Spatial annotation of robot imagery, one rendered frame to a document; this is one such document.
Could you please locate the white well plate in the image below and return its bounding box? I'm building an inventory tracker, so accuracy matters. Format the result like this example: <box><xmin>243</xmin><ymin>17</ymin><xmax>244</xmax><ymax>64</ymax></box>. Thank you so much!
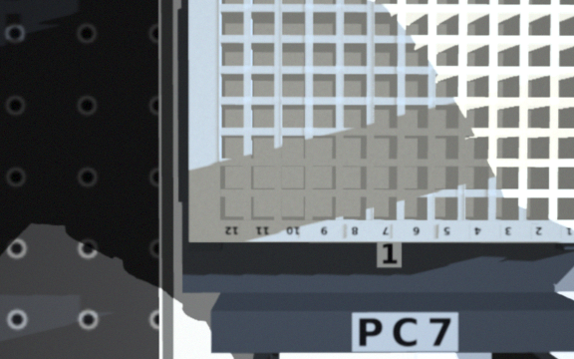
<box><xmin>188</xmin><ymin>0</ymin><xmax>574</xmax><ymax>242</ymax></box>

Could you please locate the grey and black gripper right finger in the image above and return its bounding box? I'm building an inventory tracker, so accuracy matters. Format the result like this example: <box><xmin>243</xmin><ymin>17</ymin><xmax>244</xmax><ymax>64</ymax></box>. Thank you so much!
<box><xmin>491</xmin><ymin>353</ymin><xmax>558</xmax><ymax>359</ymax></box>

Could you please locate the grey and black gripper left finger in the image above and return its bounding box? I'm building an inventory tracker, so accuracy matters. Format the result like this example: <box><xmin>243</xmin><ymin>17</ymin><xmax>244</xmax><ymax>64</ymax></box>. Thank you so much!
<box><xmin>253</xmin><ymin>353</ymin><xmax>280</xmax><ymax>359</ymax></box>

